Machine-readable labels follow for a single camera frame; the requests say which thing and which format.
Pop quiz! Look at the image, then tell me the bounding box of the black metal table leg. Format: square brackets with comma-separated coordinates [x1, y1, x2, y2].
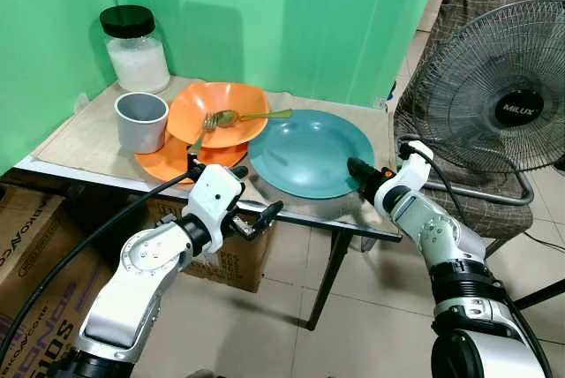
[306, 228, 351, 332]

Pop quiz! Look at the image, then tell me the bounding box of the beige table mat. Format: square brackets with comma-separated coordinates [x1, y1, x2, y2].
[33, 76, 396, 239]

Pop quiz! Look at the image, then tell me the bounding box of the glass jar with black lid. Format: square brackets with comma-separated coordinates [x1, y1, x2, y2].
[99, 5, 171, 94]

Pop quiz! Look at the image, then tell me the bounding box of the orange plate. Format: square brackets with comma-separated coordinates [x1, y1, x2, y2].
[134, 134, 251, 184]

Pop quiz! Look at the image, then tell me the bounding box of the gold spoon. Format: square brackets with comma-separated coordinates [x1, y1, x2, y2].
[212, 109, 295, 128]

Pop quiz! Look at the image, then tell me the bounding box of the black floor cable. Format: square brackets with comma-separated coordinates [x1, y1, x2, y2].
[521, 231, 565, 253]

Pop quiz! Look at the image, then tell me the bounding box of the gold fork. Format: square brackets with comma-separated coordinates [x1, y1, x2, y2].
[187, 112, 223, 157]

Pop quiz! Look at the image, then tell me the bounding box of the small brown cardboard box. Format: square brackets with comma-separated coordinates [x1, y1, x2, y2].
[145, 198, 275, 294]

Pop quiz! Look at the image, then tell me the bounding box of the black electric fan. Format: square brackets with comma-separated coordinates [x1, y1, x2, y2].
[413, 0, 565, 175]

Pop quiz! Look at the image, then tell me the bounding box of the teal plate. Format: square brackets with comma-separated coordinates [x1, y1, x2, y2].
[248, 109, 376, 200]

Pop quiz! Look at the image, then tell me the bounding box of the orange bowl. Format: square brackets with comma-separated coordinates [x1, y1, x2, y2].
[166, 81, 271, 149]

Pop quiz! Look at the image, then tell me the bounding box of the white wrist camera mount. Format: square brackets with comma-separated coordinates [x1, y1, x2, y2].
[374, 140, 434, 216]
[182, 163, 246, 239]

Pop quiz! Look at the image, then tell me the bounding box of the black floor bar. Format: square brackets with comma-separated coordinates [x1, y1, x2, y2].
[510, 278, 565, 311]

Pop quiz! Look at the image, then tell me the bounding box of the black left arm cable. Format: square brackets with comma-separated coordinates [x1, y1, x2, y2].
[0, 170, 202, 366]

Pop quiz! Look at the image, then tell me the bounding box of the grey cup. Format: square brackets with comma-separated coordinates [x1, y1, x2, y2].
[115, 93, 170, 155]

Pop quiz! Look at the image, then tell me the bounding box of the green backdrop cloth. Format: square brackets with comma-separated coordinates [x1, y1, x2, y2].
[0, 0, 448, 176]

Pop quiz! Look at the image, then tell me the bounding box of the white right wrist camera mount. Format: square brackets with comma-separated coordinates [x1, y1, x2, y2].
[374, 140, 434, 216]

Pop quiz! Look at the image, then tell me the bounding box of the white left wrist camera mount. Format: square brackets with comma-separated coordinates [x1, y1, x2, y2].
[182, 163, 246, 239]

